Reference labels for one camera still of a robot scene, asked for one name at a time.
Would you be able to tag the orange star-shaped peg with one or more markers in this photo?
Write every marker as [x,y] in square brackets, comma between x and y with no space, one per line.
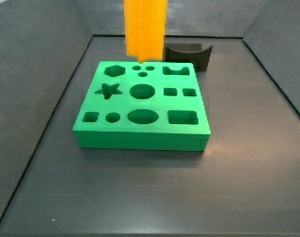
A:
[145,22]

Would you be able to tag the green shape-sorting block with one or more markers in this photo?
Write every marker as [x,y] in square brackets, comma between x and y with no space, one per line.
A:
[143,106]

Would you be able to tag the black curved holder block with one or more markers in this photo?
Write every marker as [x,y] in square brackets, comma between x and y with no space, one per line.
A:
[187,53]

